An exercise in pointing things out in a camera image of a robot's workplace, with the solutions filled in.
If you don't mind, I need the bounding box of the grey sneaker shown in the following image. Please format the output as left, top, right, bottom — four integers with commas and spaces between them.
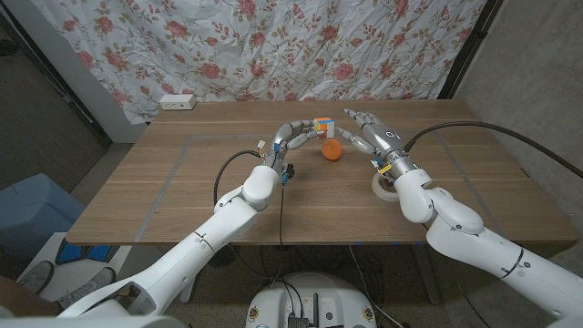
56, 267, 116, 309
17, 260, 55, 295

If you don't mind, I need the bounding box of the white platform with blue pads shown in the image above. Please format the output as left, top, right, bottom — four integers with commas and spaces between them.
17, 231, 133, 302

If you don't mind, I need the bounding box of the white power strip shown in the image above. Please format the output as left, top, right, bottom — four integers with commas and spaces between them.
159, 93, 198, 111

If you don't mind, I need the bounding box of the black backdrop pole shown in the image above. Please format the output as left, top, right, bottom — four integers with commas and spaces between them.
437, 0, 505, 100

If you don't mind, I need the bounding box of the orange ball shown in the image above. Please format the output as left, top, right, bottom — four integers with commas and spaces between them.
321, 138, 344, 161

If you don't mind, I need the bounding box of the white table leg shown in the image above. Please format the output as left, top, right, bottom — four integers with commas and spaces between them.
179, 280, 198, 305

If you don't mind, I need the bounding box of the multicoloured Rubik's cube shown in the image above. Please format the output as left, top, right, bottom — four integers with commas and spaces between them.
312, 117, 336, 140

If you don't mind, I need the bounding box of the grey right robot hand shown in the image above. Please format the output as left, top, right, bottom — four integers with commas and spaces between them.
334, 108, 423, 181

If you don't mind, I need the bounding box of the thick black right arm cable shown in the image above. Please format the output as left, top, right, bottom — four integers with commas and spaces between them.
403, 120, 583, 179

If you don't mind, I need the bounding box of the thin black left arm wire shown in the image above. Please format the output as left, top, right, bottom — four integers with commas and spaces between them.
277, 175, 286, 279

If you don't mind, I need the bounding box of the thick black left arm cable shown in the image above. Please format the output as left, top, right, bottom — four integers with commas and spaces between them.
212, 149, 265, 215

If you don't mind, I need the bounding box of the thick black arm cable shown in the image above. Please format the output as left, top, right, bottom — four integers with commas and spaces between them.
403, 120, 583, 179
212, 149, 265, 215

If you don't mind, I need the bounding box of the person's brown leg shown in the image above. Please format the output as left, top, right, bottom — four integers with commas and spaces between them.
0, 275, 63, 318

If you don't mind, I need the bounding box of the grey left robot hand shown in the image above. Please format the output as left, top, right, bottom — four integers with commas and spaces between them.
263, 118, 327, 173

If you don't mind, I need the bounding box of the cream masking tape roll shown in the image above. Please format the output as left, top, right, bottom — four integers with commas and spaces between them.
371, 170, 402, 202

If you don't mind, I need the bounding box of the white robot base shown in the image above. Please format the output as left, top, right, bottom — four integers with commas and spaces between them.
245, 272, 378, 328

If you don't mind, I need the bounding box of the grey table leg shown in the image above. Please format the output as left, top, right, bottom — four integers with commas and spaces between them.
412, 245, 443, 305

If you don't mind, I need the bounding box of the floral print backdrop cloth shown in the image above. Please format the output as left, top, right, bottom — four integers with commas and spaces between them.
29, 0, 488, 125

